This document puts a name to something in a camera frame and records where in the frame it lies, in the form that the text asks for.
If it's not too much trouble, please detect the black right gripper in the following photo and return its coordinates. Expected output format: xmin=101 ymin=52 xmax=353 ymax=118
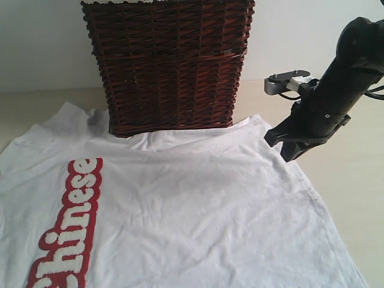
xmin=264 ymin=80 xmax=351 ymax=163

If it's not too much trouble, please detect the white t-shirt red lettering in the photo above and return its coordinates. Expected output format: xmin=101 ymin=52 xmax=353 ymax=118
xmin=1 ymin=103 xmax=367 ymax=287

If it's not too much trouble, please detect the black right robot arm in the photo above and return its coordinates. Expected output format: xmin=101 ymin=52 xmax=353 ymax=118
xmin=264 ymin=17 xmax=383 ymax=162

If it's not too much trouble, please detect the dark brown wicker basket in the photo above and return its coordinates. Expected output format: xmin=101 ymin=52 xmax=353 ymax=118
xmin=80 ymin=1 xmax=256 ymax=137

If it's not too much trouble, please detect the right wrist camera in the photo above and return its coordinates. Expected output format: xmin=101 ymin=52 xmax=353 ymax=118
xmin=264 ymin=70 xmax=319 ymax=101

